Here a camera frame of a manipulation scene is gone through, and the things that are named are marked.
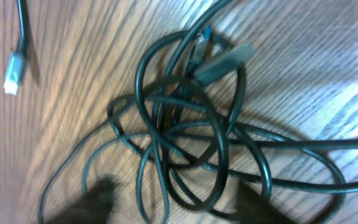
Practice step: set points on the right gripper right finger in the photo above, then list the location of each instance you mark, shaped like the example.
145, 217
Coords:
252, 209

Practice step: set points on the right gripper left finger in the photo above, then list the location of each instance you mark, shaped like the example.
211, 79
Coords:
94, 207

